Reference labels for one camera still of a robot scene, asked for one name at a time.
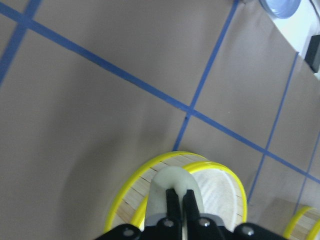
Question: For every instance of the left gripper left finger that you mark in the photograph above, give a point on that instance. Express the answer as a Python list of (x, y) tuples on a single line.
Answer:
[(173, 214)]

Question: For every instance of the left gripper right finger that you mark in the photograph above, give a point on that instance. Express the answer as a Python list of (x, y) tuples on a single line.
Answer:
[(190, 207)]

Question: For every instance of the white steamed bun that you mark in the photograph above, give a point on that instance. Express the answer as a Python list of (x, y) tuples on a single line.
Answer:
[(154, 223)]

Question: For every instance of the yellow rimmed steamer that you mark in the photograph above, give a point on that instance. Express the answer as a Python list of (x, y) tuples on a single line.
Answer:
[(223, 196), (304, 225)]

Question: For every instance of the blue plate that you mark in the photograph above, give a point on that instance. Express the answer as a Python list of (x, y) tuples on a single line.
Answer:
[(281, 9)]

